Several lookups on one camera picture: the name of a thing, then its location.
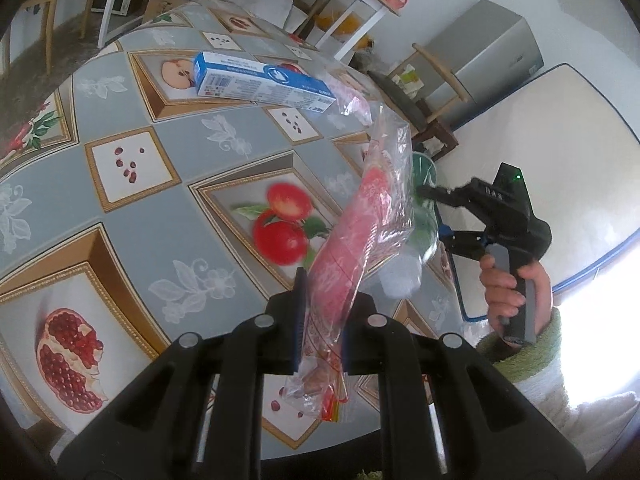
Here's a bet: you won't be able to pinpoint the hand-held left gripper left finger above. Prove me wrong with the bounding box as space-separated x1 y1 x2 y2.
59 267 307 480

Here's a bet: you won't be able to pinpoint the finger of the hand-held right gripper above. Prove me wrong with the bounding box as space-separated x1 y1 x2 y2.
440 229 493 259
417 178 496 221

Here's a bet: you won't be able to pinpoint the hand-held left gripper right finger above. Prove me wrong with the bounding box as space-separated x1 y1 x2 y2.
344 292 587 480

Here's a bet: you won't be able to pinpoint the clear pink plastic bag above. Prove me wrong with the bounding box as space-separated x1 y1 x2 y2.
281 65 417 424

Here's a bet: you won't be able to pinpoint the blue white box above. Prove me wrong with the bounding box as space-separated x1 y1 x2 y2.
194 51 337 115

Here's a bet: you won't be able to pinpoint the person's right forearm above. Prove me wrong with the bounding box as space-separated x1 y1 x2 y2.
474 307 640 467

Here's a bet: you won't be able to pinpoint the person's right hand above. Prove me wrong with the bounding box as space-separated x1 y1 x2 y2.
480 254 553 333

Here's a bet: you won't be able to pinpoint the dark wooden stool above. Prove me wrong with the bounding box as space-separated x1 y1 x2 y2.
416 114 459 162

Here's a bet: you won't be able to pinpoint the white mattress blue edge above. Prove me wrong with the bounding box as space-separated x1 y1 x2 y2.
451 62 640 322

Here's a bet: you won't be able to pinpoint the white green bag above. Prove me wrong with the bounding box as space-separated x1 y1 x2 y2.
394 64 424 97

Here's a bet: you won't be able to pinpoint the silver refrigerator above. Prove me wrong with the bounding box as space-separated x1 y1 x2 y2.
424 0 546 129

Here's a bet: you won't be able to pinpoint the fruit print tablecloth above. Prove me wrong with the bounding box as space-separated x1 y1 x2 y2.
0 0 482 461

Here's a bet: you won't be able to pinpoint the yellow soft toy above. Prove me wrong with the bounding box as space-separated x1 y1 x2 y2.
314 6 362 37

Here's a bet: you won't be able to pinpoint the white plastic bags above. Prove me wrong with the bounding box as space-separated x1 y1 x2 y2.
221 0 294 27

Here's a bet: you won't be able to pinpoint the cardboard box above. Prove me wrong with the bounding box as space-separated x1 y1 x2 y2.
141 0 177 24

